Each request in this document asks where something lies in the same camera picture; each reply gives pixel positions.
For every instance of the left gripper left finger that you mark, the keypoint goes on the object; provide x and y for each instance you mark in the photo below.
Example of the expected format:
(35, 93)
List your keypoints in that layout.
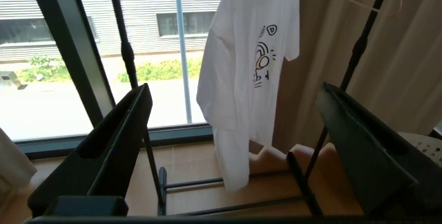
(114, 168)

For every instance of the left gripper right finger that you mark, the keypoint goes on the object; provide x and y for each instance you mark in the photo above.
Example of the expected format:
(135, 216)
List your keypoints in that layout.
(380, 168)

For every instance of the white garment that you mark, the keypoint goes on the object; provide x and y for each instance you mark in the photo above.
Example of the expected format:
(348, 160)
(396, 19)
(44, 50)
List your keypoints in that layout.
(235, 96)

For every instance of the white laundry basket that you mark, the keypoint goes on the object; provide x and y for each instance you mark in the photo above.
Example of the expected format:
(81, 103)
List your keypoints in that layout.
(428, 146)

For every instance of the black clothes rack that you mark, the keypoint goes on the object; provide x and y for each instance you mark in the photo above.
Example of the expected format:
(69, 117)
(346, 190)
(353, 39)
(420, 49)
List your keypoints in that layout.
(127, 54)

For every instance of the beige curtain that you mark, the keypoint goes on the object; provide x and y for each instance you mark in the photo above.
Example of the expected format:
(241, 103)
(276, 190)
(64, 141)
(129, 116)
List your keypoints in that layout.
(397, 61)
(14, 161)

